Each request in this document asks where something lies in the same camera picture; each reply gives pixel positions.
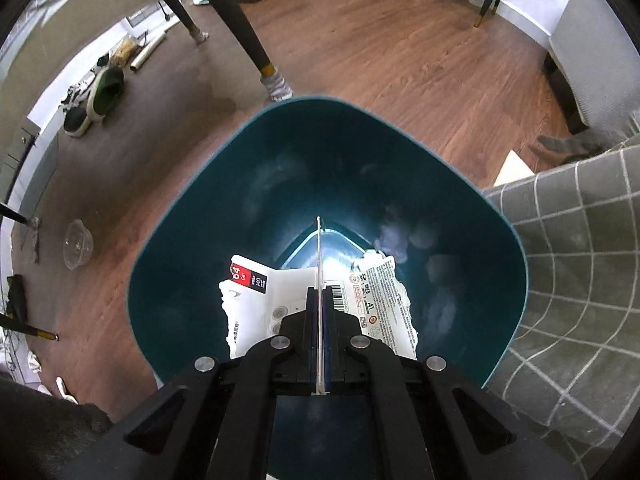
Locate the person's left leg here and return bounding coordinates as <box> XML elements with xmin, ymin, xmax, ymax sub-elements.
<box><xmin>0</xmin><ymin>375</ymin><xmax>113</xmax><ymax>461</ymax></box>

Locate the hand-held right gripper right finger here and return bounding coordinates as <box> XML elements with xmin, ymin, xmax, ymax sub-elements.
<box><xmin>320</xmin><ymin>285</ymin><xmax>571</xmax><ymax>480</ymax></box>

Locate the grey fabric piece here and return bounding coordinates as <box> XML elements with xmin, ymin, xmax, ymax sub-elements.
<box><xmin>537</xmin><ymin>127</ymin><xmax>626</xmax><ymax>166</ymax></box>

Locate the teal plastic waste bin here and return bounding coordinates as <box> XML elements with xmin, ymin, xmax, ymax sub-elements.
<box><xmin>126</xmin><ymin>95</ymin><xmax>530</xmax><ymax>396</ymax></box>

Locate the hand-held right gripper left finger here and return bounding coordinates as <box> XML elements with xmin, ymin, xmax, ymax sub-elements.
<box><xmin>60</xmin><ymin>285</ymin><xmax>321</xmax><ymax>480</ymax></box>

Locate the grey armchair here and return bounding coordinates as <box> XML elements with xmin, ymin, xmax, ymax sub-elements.
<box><xmin>542</xmin><ymin>0</ymin><xmax>640</xmax><ymax>128</ymax></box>

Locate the cardboard floor sheet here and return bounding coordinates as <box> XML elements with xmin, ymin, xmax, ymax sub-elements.
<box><xmin>494</xmin><ymin>150</ymin><xmax>536</xmax><ymax>189</ymax></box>

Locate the red white card packet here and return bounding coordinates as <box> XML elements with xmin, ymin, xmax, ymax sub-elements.
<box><xmin>218</xmin><ymin>216</ymin><xmax>422</xmax><ymax>396</ymax></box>

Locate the grey checked tablecloth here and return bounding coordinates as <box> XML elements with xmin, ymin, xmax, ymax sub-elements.
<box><xmin>480</xmin><ymin>135</ymin><xmax>640</xmax><ymax>461</ymax></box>

